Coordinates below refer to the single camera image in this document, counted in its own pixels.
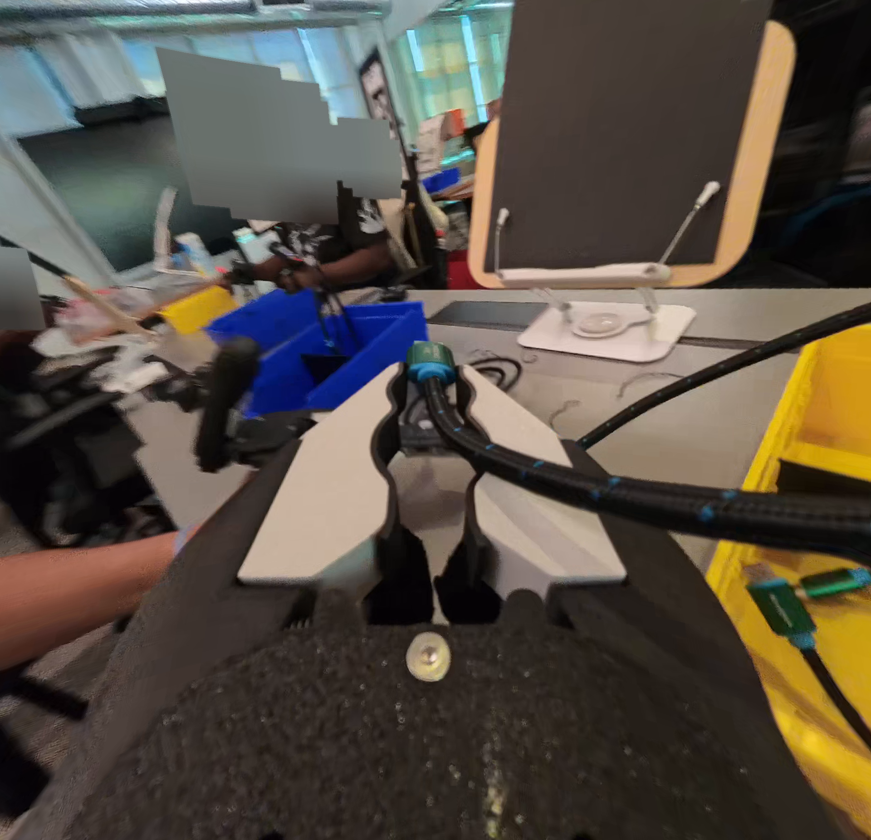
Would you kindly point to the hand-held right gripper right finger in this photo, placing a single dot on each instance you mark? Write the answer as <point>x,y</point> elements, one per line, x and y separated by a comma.
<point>544,547</point>

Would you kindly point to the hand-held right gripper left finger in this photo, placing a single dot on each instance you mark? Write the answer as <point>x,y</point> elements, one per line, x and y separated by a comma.
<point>320,513</point>

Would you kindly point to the black hdmi switch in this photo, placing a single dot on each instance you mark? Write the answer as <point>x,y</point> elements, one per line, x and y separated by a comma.
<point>422,438</point>

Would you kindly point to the person's left forearm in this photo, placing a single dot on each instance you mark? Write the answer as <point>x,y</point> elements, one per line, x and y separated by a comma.
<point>81,588</point>

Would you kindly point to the black bin divider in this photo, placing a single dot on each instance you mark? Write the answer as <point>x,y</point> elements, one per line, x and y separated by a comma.
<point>326,370</point>
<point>830,479</point>

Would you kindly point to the bent black thread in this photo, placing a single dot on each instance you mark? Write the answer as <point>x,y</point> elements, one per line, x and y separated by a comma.
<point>552,414</point>

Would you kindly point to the blue wristband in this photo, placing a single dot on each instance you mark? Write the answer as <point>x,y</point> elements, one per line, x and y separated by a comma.
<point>184,540</point>

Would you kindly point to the long wavy black thread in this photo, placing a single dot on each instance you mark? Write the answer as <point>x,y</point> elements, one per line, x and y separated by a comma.
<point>646,375</point>

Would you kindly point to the beige hanging jacket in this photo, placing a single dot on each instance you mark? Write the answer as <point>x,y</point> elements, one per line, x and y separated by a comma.
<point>425,214</point>

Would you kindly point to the black and white sign stand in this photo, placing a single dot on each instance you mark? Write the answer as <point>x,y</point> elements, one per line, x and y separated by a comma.
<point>374,84</point>

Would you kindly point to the wooden-framed black book stand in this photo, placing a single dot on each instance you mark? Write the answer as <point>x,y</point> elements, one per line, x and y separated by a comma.
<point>612,139</point>

